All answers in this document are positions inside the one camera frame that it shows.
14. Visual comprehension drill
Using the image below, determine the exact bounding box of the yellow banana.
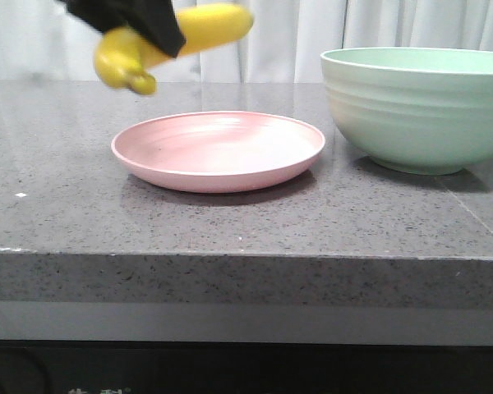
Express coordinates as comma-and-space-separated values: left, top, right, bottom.
93, 3, 254, 95

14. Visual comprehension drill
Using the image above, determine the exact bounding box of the white curtain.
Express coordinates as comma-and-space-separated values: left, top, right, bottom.
0, 0, 493, 83

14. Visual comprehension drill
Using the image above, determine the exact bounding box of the green ribbed bowl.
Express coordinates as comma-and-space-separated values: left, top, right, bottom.
320, 47, 493, 175

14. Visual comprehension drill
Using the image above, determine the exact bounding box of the pink plate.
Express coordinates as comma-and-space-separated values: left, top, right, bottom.
111, 111, 325, 193

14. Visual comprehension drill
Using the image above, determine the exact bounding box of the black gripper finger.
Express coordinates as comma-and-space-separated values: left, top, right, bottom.
64, 0, 187, 58

